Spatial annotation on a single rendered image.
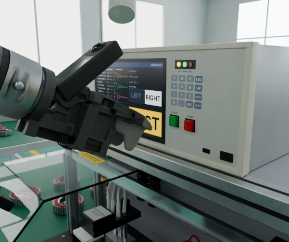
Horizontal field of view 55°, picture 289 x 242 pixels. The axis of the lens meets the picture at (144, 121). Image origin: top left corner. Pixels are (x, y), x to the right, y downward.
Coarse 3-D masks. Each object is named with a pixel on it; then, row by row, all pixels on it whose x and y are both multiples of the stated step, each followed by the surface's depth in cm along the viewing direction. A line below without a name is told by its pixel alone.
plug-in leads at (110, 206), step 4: (108, 188) 75; (120, 188) 72; (108, 192) 75; (124, 192) 77; (108, 196) 75; (112, 196) 72; (124, 196) 73; (108, 200) 75; (112, 200) 72; (124, 200) 73; (128, 200) 78; (108, 204) 75; (112, 204) 73; (116, 204) 72; (120, 204) 76; (124, 204) 73; (128, 204) 78; (108, 208) 75; (112, 208) 73; (116, 208) 72; (120, 208) 76; (124, 208) 74; (116, 212) 72; (124, 212) 74; (116, 216) 72; (120, 216) 72
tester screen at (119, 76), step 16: (112, 64) 66; (128, 64) 61; (144, 64) 57; (160, 64) 54; (96, 80) 72; (112, 80) 67; (128, 80) 62; (144, 80) 58; (160, 80) 54; (112, 96) 67; (128, 96) 63
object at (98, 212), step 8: (96, 208) 72; (104, 208) 72; (128, 208) 77; (136, 208) 77; (80, 216) 71; (88, 216) 69; (96, 216) 69; (104, 216) 69; (112, 216) 69; (128, 216) 73; (136, 216) 74; (80, 224) 71; (88, 224) 68; (96, 224) 66; (104, 224) 68; (112, 224) 69; (120, 224) 71; (80, 232) 69; (88, 232) 68; (96, 232) 66; (104, 232) 68; (120, 232) 76; (80, 240) 67; (88, 240) 66
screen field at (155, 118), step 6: (132, 108) 62; (144, 114) 59; (150, 114) 58; (156, 114) 56; (150, 120) 58; (156, 120) 57; (156, 126) 57; (144, 132) 60; (150, 132) 59; (156, 132) 57
